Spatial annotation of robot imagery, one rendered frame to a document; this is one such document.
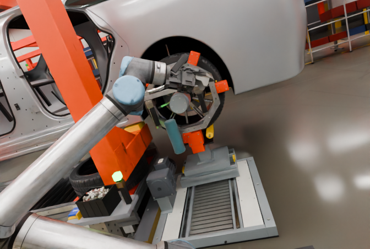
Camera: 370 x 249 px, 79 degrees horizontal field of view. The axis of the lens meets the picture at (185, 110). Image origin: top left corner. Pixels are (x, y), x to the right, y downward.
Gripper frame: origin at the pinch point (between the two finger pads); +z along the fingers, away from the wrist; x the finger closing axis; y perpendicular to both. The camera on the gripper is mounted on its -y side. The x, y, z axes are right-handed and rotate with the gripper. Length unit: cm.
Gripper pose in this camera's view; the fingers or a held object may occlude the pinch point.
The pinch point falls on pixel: (211, 78)
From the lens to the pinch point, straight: 97.4
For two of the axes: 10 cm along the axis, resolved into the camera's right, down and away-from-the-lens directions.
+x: 3.0, -3.6, -8.8
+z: 9.5, 1.3, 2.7
